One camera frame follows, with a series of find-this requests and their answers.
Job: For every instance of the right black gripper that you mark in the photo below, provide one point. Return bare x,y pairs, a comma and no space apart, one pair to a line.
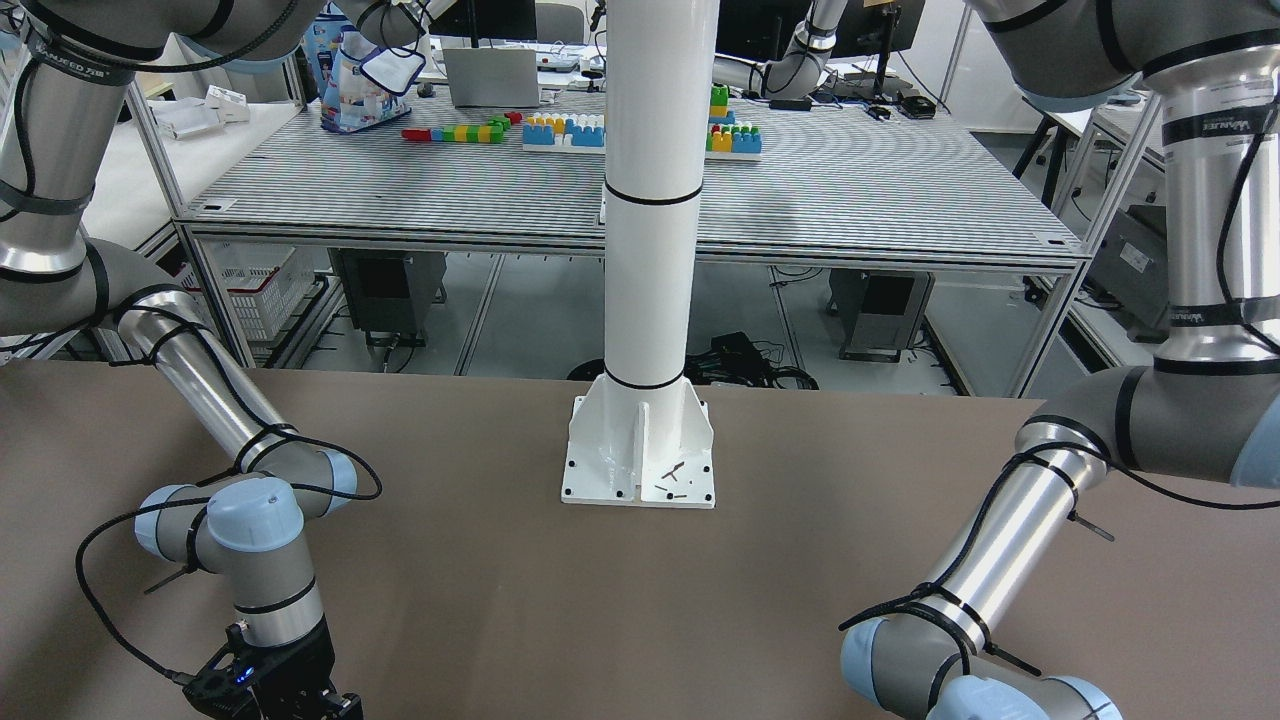
301,665

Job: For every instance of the blue white bag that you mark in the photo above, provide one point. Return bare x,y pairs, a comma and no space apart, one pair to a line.
359,85

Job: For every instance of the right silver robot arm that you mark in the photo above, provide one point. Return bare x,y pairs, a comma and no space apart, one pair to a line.
247,524

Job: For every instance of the striped grey work table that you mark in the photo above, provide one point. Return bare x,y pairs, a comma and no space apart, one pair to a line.
834,187

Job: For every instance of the white plastic crate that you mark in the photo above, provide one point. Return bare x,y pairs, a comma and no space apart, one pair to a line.
265,283

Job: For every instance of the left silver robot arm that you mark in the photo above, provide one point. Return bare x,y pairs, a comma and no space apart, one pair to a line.
1206,408

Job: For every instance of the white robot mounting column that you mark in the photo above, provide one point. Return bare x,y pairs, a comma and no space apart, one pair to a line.
641,436

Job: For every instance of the silver laptop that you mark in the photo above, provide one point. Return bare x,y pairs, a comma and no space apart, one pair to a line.
490,77

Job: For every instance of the colourful building blocks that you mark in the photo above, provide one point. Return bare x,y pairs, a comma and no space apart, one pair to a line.
540,131

